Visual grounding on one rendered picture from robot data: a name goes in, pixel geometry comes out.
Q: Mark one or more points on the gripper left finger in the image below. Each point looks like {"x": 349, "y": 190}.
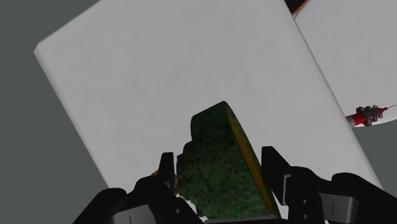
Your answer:
{"x": 149, "y": 198}

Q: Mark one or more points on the white rectangular table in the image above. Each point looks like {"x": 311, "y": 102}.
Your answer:
{"x": 173, "y": 71}

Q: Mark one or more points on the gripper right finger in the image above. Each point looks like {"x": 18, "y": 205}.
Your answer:
{"x": 310, "y": 192}

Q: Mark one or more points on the green sponge with yellow layer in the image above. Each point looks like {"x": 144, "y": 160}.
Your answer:
{"x": 217, "y": 167}

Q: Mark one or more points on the dark object with orange edge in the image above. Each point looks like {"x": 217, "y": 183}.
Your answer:
{"x": 294, "y": 5}

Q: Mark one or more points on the red white tool, black coil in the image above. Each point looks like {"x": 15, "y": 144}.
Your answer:
{"x": 359, "y": 117}

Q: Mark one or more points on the white round table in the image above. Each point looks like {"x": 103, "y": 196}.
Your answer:
{"x": 350, "y": 46}

